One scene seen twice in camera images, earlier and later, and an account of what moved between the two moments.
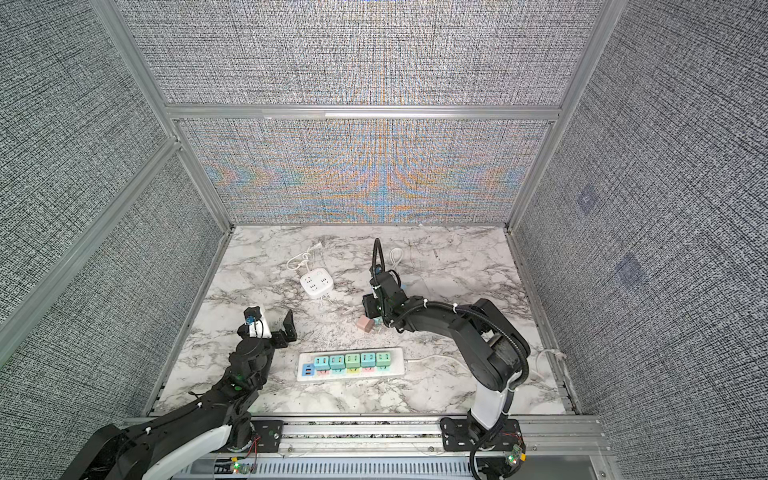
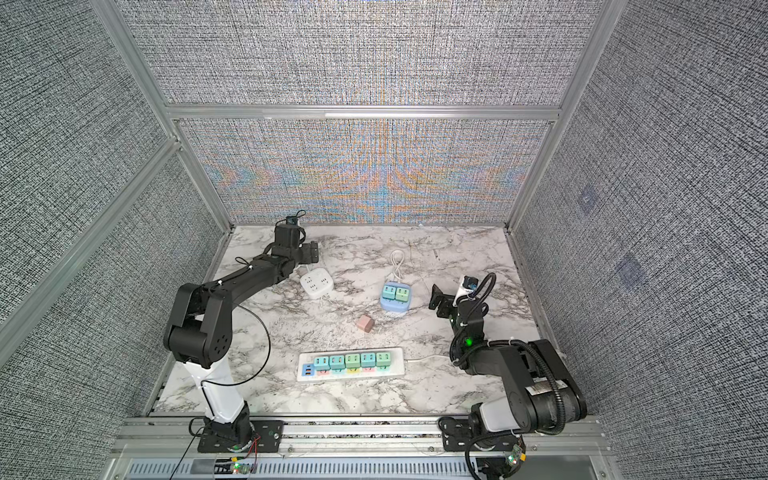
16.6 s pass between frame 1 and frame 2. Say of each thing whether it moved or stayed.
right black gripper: moved
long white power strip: stayed
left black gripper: moved
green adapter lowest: stayed
